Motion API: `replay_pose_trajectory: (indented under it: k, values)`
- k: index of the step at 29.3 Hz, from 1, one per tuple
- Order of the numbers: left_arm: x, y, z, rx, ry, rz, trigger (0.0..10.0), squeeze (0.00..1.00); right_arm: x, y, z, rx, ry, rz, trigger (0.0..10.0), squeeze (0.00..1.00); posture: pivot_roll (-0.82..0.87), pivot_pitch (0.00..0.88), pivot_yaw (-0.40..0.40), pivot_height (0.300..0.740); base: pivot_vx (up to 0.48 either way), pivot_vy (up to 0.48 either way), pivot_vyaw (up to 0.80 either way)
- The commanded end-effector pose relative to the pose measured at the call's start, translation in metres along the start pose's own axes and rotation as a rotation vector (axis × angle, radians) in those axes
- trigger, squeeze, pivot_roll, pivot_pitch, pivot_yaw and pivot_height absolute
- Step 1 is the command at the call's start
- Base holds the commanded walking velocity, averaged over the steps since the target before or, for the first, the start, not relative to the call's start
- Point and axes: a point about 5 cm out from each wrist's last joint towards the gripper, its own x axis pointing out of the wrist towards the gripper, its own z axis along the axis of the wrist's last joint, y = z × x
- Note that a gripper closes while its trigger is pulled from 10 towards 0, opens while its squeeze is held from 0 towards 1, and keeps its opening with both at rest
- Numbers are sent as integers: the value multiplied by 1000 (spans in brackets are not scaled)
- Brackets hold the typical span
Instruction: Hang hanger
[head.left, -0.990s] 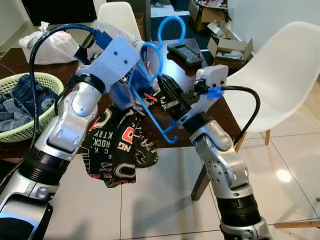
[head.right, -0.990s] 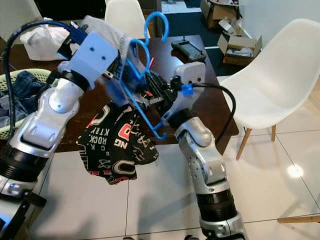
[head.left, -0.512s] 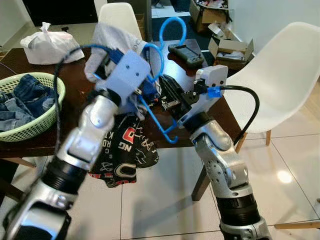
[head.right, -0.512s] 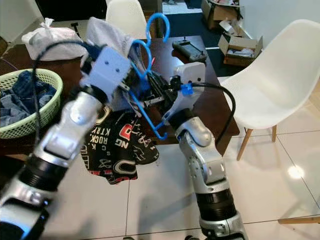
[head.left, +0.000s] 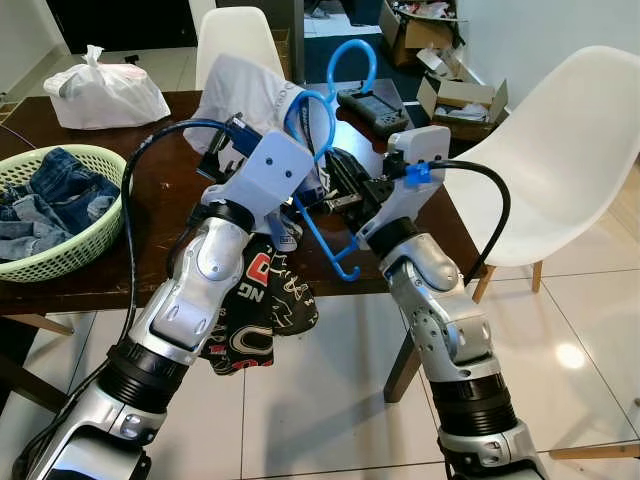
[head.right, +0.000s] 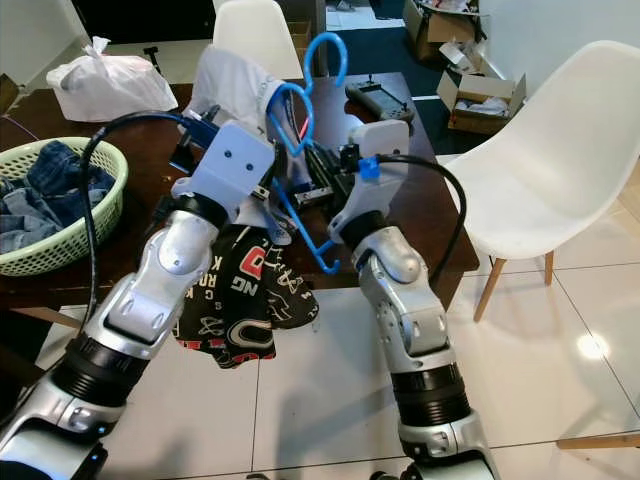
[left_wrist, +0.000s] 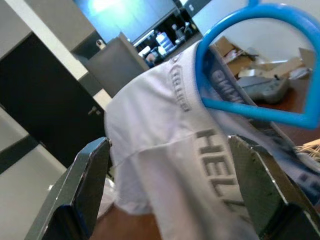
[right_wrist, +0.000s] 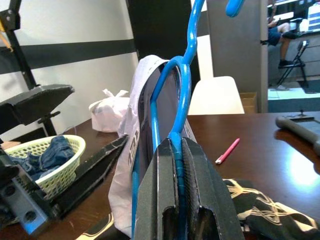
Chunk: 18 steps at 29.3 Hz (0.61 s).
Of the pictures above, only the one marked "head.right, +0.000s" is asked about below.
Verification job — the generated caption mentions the white hello print garment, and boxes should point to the white hello print garment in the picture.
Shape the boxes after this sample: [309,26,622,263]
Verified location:
[188,45,311,141]

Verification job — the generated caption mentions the blue plastic hanger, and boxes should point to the blue plastic hanger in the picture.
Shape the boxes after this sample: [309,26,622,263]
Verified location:
[265,30,351,276]

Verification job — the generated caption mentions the black red printed shirt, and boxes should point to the black red printed shirt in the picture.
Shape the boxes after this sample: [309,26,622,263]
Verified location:
[175,222,321,369]

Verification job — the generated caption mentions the black handheld controller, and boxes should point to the black handheld controller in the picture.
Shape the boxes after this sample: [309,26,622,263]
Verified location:
[345,72,411,121]

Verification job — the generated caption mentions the navy floor rug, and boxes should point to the navy floor rug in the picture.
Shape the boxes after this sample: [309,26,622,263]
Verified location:
[325,25,446,91]

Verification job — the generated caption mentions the white plastic chair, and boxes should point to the white plastic chair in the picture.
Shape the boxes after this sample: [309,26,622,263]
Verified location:
[445,40,640,326]
[212,0,306,71]

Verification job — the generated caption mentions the cardboard box white packing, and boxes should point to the cardboard box white packing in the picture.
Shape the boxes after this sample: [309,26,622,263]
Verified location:
[435,40,528,136]

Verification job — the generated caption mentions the brown cardboard box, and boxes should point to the brown cardboard box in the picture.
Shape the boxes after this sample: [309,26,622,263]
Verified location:
[400,0,486,46]

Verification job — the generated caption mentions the white tied plastic bag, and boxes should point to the white tied plastic bag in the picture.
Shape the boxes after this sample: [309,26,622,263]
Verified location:
[45,36,179,123]

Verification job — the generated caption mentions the dark blue jeans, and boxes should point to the dark blue jeans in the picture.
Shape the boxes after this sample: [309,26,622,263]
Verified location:
[32,140,116,196]

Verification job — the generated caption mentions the green laundry basket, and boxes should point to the green laundry basket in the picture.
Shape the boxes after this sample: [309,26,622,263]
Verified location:
[0,137,129,278]

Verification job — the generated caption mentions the light blue denim garment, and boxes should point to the light blue denim garment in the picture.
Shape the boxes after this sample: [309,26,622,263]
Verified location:
[0,180,96,253]

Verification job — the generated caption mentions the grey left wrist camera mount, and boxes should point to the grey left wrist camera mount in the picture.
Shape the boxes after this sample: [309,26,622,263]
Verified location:
[198,122,276,216]

